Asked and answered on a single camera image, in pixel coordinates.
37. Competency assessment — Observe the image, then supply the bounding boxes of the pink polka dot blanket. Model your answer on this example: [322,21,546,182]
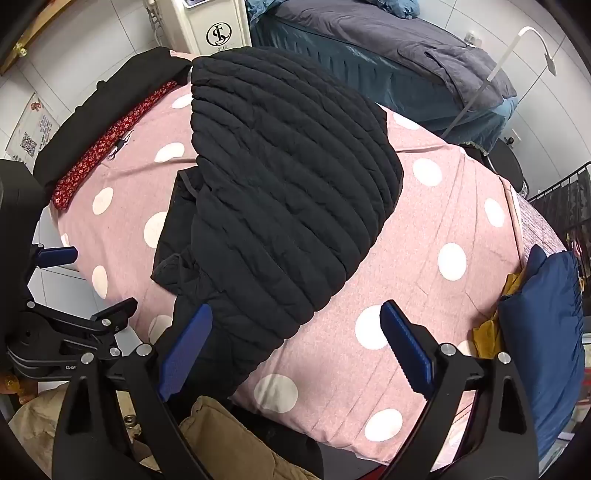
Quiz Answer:
[48,51,566,472]

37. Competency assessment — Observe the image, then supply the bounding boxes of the wall poster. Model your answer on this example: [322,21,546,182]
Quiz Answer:
[6,92,58,160]

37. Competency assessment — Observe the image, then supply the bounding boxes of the yellow cloth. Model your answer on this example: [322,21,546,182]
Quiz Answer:
[471,272,525,358]

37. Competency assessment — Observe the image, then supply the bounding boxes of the black quilted jacket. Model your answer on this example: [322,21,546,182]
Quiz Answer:
[151,46,404,400]

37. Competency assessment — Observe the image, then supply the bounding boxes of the pink patterned mattress sheet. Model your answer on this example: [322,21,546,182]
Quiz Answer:
[518,194,568,257]

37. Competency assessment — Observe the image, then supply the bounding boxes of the grey bed blanket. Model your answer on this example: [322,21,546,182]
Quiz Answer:
[272,0,515,109]

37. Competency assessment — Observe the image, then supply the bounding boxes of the person's khaki pants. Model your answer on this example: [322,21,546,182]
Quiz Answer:
[9,383,319,480]

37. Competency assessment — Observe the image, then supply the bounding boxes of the black round stool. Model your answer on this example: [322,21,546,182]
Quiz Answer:
[480,138,525,195]

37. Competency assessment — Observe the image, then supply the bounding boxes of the blue duvet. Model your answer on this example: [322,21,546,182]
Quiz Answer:
[247,0,421,19]

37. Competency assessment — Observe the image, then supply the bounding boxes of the blue cushion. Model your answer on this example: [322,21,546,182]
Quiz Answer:
[498,244,586,457]

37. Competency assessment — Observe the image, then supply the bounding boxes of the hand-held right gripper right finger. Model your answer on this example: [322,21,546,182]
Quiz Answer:
[379,300,540,480]

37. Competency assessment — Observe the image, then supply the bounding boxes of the black wire rack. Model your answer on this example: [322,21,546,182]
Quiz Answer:
[526,161,591,252]

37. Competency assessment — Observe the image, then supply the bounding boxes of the black folded garment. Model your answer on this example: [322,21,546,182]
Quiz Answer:
[33,46,192,188]

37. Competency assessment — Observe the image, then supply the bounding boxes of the wooden board with brass fitting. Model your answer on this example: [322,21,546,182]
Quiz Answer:
[0,0,75,75]

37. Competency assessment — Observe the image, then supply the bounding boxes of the white lamp on stand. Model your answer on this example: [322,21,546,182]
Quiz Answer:
[443,26,557,139]

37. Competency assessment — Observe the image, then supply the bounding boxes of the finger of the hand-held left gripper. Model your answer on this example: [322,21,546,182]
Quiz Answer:
[28,246,78,278]
[25,298,139,365]

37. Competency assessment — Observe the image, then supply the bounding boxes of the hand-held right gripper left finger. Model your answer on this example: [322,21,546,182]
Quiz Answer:
[52,303,214,480]

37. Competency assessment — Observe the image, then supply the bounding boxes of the red patterned cloth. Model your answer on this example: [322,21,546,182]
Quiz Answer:
[52,80,178,210]

